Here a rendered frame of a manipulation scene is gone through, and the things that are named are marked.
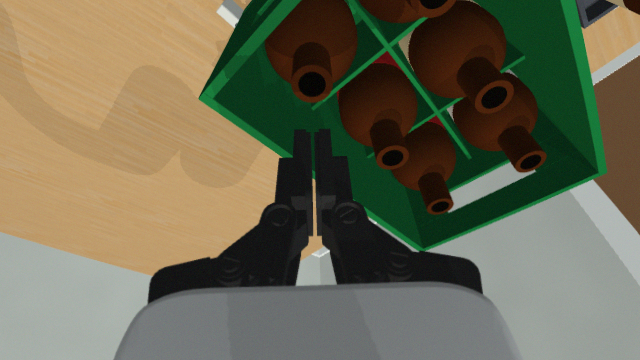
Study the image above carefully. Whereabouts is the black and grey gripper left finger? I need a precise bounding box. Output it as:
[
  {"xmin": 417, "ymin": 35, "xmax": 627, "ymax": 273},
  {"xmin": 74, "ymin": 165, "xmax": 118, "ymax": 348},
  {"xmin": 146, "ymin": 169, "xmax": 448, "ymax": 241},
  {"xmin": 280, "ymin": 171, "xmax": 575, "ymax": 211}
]
[{"xmin": 148, "ymin": 129, "xmax": 313, "ymax": 304}]

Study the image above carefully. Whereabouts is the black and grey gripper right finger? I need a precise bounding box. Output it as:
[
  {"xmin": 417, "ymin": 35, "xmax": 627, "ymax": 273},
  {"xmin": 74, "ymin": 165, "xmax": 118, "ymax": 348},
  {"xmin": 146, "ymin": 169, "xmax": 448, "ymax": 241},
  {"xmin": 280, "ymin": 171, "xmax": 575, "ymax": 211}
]
[{"xmin": 314, "ymin": 129, "xmax": 483, "ymax": 294}]

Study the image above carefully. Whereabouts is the dark grey tray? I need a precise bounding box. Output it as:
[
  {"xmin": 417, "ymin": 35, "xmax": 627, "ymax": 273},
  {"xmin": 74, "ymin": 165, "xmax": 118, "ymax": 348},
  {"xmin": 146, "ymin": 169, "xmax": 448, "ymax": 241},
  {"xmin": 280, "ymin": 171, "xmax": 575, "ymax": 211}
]
[{"xmin": 575, "ymin": 0, "xmax": 618, "ymax": 29}]

